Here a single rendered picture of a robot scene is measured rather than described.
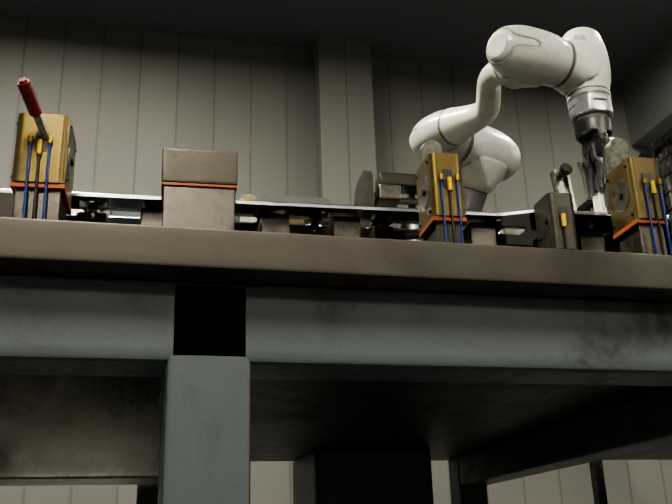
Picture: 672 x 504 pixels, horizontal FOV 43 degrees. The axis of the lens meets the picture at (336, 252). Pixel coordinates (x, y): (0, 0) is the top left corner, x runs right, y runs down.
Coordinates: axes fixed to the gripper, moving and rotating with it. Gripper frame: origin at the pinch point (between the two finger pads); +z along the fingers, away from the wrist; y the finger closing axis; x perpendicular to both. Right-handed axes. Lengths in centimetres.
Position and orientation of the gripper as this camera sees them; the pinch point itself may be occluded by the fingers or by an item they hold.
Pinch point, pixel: (604, 210)
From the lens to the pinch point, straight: 181.1
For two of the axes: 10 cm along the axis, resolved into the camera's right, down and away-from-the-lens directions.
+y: 1.9, -3.3, -9.3
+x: 9.8, 0.4, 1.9
